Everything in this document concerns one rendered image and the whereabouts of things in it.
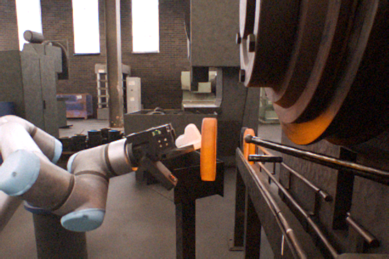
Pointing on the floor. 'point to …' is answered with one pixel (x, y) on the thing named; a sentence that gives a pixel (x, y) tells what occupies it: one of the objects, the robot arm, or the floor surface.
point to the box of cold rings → (175, 117)
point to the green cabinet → (30, 88)
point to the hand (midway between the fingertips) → (208, 141)
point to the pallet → (77, 141)
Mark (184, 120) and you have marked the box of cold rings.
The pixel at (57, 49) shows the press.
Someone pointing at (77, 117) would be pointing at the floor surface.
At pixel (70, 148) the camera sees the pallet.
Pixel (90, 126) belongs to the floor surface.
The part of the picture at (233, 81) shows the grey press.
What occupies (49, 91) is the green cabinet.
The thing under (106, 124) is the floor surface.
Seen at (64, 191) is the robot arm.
